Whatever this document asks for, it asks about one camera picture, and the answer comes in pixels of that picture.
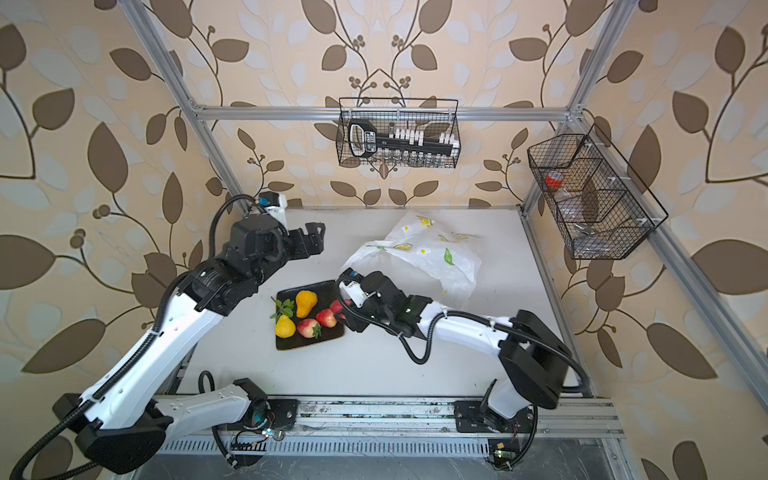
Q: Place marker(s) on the red fake apple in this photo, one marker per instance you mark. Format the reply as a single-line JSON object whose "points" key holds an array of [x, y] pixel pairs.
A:
{"points": [[326, 318]]}

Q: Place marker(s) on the black tool in basket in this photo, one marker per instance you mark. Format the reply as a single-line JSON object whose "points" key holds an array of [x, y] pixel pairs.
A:
{"points": [[365, 141]]}

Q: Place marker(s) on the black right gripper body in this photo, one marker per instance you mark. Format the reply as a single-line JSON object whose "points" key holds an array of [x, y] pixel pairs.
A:
{"points": [[370, 312]]}

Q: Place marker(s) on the yellow fake pear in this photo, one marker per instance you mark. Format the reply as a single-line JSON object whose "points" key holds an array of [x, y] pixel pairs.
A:
{"points": [[305, 301]]}

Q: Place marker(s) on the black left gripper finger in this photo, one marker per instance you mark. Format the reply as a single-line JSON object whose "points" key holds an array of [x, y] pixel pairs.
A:
{"points": [[315, 230], [307, 247]]}

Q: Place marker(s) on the black wire basket right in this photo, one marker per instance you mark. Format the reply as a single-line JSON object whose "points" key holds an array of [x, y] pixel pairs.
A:
{"points": [[604, 209]]}

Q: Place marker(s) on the black wire basket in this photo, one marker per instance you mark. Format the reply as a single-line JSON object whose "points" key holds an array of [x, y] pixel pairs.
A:
{"points": [[433, 115], [604, 209]]}

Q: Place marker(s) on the black wire basket back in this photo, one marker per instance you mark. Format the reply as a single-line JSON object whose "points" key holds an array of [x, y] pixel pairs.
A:
{"points": [[433, 115]]}

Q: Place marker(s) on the red fake strawberry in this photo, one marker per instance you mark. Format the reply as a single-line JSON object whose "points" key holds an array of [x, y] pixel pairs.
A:
{"points": [[337, 309]]}

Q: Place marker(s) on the dark square plate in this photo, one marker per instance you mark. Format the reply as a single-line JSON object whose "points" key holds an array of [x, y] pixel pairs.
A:
{"points": [[325, 293]]}

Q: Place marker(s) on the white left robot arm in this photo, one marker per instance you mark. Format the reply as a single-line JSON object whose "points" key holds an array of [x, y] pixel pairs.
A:
{"points": [[118, 422]]}

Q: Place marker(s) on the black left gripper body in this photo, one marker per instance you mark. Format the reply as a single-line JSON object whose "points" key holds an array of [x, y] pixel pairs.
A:
{"points": [[284, 247]]}

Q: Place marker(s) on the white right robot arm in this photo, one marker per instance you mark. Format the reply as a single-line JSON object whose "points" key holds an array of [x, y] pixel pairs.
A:
{"points": [[534, 359]]}

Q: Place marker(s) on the yellow fake lemon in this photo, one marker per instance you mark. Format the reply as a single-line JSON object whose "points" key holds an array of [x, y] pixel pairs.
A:
{"points": [[285, 328]]}

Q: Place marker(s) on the green fake leaves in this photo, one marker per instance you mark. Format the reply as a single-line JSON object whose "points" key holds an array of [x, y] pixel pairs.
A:
{"points": [[283, 308]]}

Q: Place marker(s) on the white plastic bag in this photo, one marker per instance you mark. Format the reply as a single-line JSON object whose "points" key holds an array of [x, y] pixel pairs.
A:
{"points": [[419, 240]]}

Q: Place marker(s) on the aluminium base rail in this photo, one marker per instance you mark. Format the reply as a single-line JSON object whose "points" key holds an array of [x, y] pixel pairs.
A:
{"points": [[409, 416]]}

